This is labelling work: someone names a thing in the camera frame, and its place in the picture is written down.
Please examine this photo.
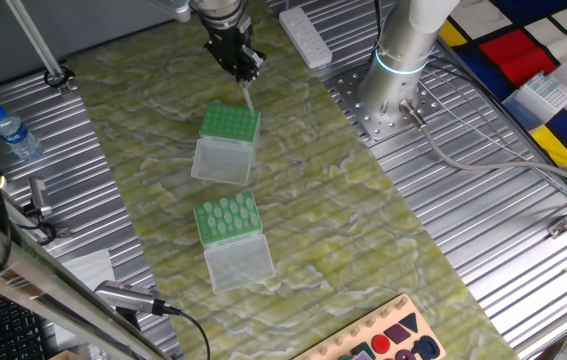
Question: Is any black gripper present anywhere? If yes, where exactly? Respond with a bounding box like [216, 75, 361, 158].
[203, 22, 268, 86]

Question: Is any green rack pipette tip box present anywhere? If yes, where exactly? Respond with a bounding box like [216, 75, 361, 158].
[190, 101, 263, 187]
[192, 191, 277, 296]

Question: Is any white pipette tip box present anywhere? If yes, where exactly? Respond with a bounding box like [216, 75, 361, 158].
[501, 71, 567, 132]

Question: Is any white power strip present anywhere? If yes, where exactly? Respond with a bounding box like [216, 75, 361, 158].
[278, 6, 334, 70]

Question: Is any green marble pattern mat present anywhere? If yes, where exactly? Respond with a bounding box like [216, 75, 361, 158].
[66, 0, 520, 360]

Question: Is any aluminium pole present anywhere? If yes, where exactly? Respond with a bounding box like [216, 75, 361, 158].
[5, 0, 75, 97]

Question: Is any clear water bottle blue cap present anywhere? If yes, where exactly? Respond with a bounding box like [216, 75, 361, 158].
[0, 103, 45, 163]

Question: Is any white paper sheet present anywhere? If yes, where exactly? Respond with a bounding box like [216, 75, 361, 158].
[60, 248, 117, 301]

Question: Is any colourful Mondrian pattern cloth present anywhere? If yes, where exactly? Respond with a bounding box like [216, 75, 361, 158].
[437, 0, 567, 194]

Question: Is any wooden shape sorter board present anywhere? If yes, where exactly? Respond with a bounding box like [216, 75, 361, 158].
[291, 293, 447, 360]

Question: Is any navy triangle block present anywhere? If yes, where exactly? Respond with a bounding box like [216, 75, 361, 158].
[398, 312, 420, 334]

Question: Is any purple square block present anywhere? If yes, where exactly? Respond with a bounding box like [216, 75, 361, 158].
[383, 323, 413, 345]

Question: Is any red circle block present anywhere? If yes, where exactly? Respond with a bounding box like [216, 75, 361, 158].
[371, 333, 392, 355]

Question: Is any navy rounded block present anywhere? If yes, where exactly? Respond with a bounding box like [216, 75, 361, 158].
[411, 335, 441, 360]

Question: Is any black keyboard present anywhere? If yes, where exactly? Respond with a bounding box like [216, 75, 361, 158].
[0, 282, 52, 360]

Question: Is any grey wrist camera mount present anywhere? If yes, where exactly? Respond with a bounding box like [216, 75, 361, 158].
[145, 0, 194, 24]

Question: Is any black base cable bundle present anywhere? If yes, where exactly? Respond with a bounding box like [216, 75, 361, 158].
[366, 0, 388, 56]

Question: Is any silver perforated base plate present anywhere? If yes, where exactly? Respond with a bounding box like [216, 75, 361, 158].
[329, 60, 445, 145]

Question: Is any thick grey cable with connector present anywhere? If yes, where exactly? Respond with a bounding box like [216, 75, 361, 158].
[398, 98, 567, 197]

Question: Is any small silver camera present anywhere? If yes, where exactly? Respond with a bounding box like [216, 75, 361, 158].
[27, 177, 53, 217]

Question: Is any black camera cable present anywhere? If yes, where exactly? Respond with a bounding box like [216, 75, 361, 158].
[151, 298, 212, 360]

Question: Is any silver camera with black mount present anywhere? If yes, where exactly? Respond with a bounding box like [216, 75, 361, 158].
[93, 278, 164, 331]

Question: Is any black looped cable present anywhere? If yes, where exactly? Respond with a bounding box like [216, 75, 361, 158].
[10, 199, 72, 246]

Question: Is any aluminium frame beam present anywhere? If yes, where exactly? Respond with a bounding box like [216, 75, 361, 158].
[0, 197, 174, 360]

